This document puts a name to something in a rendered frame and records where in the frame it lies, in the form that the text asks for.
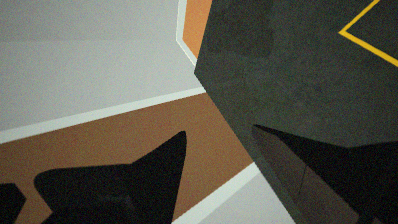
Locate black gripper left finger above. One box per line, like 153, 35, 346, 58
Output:
33, 131, 187, 224

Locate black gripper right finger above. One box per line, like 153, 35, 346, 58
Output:
251, 124, 398, 224

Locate yellow rectangular outline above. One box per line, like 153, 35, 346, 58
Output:
339, 0, 398, 66

